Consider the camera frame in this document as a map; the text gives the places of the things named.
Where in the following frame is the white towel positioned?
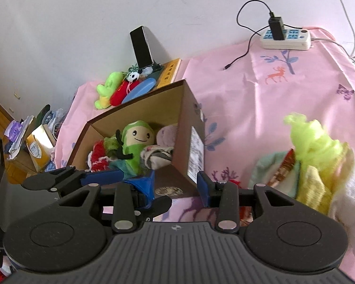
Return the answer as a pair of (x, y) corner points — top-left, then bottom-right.
(327, 155), (355, 259)

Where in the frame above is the white power strip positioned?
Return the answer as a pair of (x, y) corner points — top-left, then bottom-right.
(260, 28), (312, 50)

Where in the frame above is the black charging cable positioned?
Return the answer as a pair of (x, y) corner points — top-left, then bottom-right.
(224, 0), (273, 71)

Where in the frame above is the pink printed bedsheet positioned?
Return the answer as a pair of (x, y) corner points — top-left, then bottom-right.
(52, 25), (355, 284)

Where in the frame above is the black charger plug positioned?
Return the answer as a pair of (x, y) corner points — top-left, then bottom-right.
(268, 11), (286, 41)

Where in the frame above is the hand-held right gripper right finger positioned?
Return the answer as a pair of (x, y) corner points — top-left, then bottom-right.
(196, 172), (295, 233)

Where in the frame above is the pink beige plush cloth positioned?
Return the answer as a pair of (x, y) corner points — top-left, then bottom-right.
(156, 124), (180, 149)

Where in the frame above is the red white knitted plush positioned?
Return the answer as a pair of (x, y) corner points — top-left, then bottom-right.
(87, 140), (111, 173)

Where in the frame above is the red plush toy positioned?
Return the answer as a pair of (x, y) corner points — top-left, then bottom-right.
(110, 79), (137, 107)

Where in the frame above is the dark green cap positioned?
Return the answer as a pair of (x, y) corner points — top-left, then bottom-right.
(36, 104), (53, 125)

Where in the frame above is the black smartphone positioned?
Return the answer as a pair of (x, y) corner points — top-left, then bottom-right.
(129, 26), (153, 67)

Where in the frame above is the yellow white tissue box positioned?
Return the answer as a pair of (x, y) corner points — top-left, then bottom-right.
(26, 124), (57, 173)

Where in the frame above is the dark phone stand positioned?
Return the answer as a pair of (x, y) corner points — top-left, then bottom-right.
(142, 62), (164, 76)

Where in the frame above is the green plush doll smiling face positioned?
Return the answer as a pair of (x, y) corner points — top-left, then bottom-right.
(116, 120), (156, 178)

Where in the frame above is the white power strip cord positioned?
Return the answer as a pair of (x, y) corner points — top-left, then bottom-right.
(311, 37), (355, 66)

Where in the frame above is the thin white cord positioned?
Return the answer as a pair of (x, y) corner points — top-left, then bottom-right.
(326, 0), (355, 58)

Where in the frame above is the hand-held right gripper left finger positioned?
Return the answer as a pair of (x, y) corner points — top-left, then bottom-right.
(58, 175), (156, 233)

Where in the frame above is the bright green plush toy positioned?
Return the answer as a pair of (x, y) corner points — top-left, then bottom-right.
(95, 71), (124, 110)

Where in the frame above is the brown cardboard box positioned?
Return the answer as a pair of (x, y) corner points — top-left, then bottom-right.
(67, 79), (207, 199)

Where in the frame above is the purple packet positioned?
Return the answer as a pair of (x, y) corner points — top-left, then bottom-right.
(5, 119), (26, 144)

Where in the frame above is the blue oval case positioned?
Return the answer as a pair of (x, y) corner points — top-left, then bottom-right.
(121, 77), (157, 104)

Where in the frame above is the neon green mesh cloth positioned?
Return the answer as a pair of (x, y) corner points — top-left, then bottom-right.
(283, 112), (349, 181)

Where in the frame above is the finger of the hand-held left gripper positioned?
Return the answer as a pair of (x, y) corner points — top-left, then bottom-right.
(134, 196), (173, 223)
(21, 167), (128, 196)

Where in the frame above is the teal round plush cushion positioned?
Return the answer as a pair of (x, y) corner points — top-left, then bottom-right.
(249, 149), (303, 198)

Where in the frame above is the yellow plush bunny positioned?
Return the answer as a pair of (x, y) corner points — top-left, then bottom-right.
(295, 146), (355, 215)

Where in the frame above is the teal cloth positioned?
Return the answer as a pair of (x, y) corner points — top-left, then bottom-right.
(109, 159), (138, 181)

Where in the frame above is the grey plush toy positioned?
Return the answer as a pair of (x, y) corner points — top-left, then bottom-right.
(140, 144), (174, 171)

